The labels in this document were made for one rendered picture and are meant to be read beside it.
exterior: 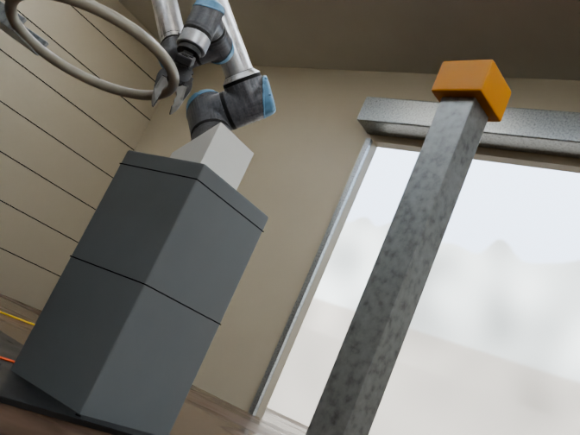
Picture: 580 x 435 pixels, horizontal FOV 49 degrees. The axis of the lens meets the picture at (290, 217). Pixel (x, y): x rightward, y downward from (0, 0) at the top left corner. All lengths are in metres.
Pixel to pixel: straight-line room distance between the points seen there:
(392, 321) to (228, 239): 1.07
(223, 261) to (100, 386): 0.57
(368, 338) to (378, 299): 0.08
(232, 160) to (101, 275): 0.62
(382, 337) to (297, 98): 6.86
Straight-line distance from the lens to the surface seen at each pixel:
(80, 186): 8.94
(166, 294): 2.07
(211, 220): 2.13
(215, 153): 2.27
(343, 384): 1.24
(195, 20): 1.95
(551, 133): 6.08
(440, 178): 1.32
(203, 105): 2.45
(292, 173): 7.36
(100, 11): 1.68
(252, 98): 2.41
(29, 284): 8.86
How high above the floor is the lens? 0.30
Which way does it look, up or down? 14 degrees up
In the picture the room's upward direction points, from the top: 24 degrees clockwise
